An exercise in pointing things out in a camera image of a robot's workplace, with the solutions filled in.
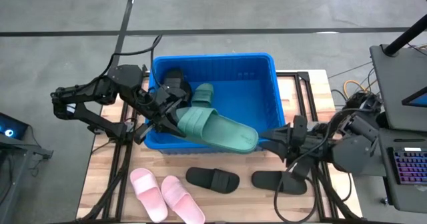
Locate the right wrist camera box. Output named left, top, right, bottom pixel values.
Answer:
left=292, top=115, right=308, bottom=135

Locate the grey desk plate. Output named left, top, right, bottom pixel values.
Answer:
left=369, top=43, right=427, bottom=133

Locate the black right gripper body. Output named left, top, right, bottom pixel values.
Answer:
left=283, top=115, right=334, bottom=181

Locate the yellow floor cable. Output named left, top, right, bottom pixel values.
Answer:
left=343, top=79, right=368, bottom=98

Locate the tablet with blue screen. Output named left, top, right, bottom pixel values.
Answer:
left=402, top=86, right=427, bottom=109

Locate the backlit computer keyboard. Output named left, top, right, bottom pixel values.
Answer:
left=392, top=146, right=427, bottom=186

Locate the black camera cable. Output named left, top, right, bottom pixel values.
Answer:
left=273, top=165, right=318, bottom=224
left=150, top=33, right=165, bottom=93

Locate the computer with blue light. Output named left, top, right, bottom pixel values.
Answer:
left=0, top=112, right=29, bottom=141

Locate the black rubber slide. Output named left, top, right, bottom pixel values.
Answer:
left=162, top=69, right=193, bottom=100
left=185, top=166, right=241, bottom=195
left=251, top=170, right=308, bottom=195

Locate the pink rubber slide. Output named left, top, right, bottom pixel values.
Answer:
left=161, top=175, right=206, bottom=224
left=129, top=167, right=169, bottom=223

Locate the black metal stand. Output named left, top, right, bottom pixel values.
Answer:
left=0, top=133, right=54, bottom=224

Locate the blue plastic bin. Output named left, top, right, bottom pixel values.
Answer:
left=143, top=53, right=288, bottom=155

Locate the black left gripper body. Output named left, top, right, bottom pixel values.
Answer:
left=133, top=89, right=183, bottom=145

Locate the black round pole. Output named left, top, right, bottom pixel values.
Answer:
left=382, top=13, right=427, bottom=57

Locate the green rubber slide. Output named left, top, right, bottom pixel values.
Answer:
left=190, top=83, right=215, bottom=109
left=173, top=106, right=260, bottom=155

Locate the grey keyboard tray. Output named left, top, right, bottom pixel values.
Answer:
left=376, top=127, right=427, bottom=215

